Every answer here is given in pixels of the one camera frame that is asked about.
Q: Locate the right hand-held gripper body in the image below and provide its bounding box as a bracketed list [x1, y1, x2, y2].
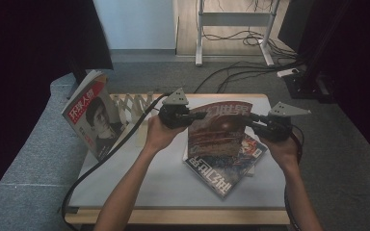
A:
[253, 101, 312, 142]

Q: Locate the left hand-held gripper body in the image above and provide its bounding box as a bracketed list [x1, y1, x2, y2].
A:
[158, 88, 191, 130]

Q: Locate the red-brown cover magazine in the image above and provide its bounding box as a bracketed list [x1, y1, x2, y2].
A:
[187, 100, 254, 159]

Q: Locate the beige expandable book rack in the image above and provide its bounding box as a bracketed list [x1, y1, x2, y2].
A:
[109, 91, 158, 148]

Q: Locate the dark blue cover magazine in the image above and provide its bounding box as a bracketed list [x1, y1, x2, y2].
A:
[183, 133, 269, 200]

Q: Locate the portrait cover magazine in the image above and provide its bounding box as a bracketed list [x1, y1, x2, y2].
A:
[61, 69, 129, 162]

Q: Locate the person's left hand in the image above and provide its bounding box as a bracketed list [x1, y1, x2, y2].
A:
[144, 115, 188, 155]

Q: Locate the person's right hand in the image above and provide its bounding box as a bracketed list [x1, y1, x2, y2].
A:
[259, 129, 302, 172]

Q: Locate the black stand with base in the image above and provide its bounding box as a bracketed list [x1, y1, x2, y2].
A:
[66, 61, 90, 99]
[283, 0, 355, 104]

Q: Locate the white power strip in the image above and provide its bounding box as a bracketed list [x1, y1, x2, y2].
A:
[277, 67, 301, 79]

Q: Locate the dark panel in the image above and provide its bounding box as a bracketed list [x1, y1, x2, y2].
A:
[277, 0, 316, 54]

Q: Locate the black curtain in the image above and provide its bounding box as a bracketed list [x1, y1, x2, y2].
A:
[333, 0, 370, 167]
[0, 0, 115, 215]

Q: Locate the black floor cable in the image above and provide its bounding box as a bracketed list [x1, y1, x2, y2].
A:
[193, 60, 304, 94]
[216, 66, 282, 94]

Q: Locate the tangle of black cables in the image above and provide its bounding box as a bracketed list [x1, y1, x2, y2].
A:
[201, 29, 300, 62]

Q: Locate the thick black gripper cable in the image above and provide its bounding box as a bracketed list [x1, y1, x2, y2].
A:
[61, 91, 172, 230]

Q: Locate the white metal desk frame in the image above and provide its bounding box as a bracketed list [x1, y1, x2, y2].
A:
[195, 0, 280, 67]

